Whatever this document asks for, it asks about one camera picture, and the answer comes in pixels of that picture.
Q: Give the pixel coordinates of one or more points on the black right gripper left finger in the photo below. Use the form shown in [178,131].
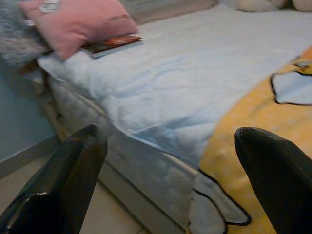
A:
[56,185]

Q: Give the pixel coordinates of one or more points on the dark red covered book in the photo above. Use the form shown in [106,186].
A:
[114,41]

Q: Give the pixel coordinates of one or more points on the pink pillow with cartoon print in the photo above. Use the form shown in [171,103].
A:
[80,22]

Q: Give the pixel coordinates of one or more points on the white quilted bed mattress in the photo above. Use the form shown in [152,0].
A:
[170,80]

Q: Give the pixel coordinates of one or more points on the yellow blanket with cartoon print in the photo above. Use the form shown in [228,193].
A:
[263,117]

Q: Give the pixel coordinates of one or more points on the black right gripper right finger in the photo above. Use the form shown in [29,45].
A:
[278,175]

